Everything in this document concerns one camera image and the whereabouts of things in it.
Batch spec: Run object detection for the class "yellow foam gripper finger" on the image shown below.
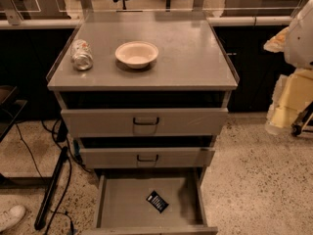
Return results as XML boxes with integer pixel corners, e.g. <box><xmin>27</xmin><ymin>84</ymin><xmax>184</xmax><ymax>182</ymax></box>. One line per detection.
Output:
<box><xmin>263</xmin><ymin>27</ymin><xmax>313</xmax><ymax>134</ymax></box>

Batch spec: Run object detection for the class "dark blue rxbar wrapper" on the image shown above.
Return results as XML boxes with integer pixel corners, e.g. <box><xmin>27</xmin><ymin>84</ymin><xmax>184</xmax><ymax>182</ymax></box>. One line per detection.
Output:
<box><xmin>146</xmin><ymin>191</ymin><xmax>169</xmax><ymax>213</ymax></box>

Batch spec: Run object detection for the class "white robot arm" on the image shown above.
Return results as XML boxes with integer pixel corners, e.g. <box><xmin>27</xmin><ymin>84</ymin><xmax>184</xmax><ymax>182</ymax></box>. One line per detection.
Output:
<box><xmin>263</xmin><ymin>0</ymin><xmax>313</xmax><ymax>134</ymax></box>

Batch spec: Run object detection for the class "grey top drawer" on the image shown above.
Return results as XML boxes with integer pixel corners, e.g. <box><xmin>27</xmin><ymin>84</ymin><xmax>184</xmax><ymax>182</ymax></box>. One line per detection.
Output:
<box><xmin>61</xmin><ymin>108</ymin><xmax>228</xmax><ymax>137</ymax></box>

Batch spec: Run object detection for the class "grey drawer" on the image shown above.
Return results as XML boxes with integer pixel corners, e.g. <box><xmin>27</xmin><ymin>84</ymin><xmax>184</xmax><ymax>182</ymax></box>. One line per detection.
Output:
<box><xmin>82</xmin><ymin>172</ymin><xmax>218</xmax><ymax>235</ymax></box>
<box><xmin>61</xmin><ymin>108</ymin><xmax>228</xmax><ymax>137</ymax></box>
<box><xmin>80</xmin><ymin>148</ymin><xmax>214</xmax><ymax>168</ymax></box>

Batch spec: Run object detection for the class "grey drawer cabinet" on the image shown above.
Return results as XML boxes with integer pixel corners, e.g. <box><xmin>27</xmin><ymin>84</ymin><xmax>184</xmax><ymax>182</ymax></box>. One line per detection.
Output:
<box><xmin>45</xmin><ymin>11</ymin><xmax>241</xmax><ymax>188</ymax></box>

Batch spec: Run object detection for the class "grey middle drawer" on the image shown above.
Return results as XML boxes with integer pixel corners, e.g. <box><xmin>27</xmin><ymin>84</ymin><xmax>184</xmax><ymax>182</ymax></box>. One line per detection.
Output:
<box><xmin>80</xmin><ymin>148</ymin><xmax>214</xmax><ymax>168</ymax></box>

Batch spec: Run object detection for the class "grey bottom drawer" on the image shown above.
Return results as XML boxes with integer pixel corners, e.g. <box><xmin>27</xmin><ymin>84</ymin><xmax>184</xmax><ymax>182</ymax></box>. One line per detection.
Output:
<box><xmin>82</xmin><ymin>172</ymin><xmax>218</xmax><ymax>235</ymax></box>

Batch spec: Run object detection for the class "wheeled cart base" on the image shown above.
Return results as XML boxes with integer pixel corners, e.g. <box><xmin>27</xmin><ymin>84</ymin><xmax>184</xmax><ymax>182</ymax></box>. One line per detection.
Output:
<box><xmin>291</xmin><ymin>102</ymin><xmax>313</xmax><ymax>136</ymax></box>

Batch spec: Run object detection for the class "white ceramic bowl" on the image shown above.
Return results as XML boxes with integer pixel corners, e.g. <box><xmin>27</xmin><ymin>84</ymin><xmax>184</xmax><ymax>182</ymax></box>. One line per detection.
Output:
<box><xmin>115</xmin><ymin>41</ymin><xmax>158</xmax><ymax>69</ymax></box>

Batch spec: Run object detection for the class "silver soda can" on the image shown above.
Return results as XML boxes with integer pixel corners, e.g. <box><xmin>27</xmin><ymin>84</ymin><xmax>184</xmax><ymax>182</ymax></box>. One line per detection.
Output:
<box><xmin>70</xmin><ymin>39</ymin><xmax>93</xmax><ymax>71</ymax></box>

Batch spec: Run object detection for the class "black floor bar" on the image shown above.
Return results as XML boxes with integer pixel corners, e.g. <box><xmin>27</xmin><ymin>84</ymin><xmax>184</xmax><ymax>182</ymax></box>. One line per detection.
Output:
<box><xmin>34</xmin><ymin>147</ymin><xmax>67</xmax><ymax>230</ymax></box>

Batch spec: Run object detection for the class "glass partition railing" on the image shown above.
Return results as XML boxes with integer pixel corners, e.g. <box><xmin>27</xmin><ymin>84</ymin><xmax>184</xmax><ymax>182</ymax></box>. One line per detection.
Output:
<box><xmin>0</xmin><ymin>0</ymin><xmax>308</xmax><ymax>28</ymax></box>

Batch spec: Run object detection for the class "white sneaker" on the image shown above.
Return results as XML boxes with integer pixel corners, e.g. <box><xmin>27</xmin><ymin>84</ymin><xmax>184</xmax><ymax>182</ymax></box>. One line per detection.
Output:
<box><xmin>0</xmin><ymin>205</ymin><xmax>26</xmax><ymax>232</ymax></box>

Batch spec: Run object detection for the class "black cable on floor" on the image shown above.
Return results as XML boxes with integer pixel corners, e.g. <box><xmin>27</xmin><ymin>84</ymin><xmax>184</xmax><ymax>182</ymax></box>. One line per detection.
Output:
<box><xmin>14</xmin><ymin>118</ymin><xmax>93</xmax><ymax>235</ymax></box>

